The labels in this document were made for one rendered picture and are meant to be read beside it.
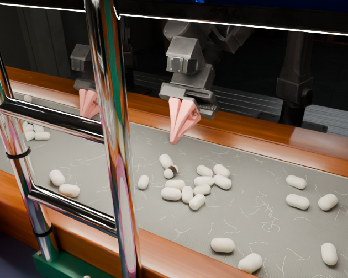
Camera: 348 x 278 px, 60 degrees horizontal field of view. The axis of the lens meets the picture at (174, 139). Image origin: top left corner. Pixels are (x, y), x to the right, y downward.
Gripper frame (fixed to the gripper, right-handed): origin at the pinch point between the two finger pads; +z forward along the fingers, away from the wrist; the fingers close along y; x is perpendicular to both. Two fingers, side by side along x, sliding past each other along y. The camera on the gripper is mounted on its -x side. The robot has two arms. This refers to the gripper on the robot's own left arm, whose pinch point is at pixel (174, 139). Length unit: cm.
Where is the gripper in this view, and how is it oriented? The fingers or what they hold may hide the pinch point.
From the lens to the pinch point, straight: 54.6
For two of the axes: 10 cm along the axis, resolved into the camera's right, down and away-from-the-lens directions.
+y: 8.9, 2.3, -3.9
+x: 3.0, 3.6, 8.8
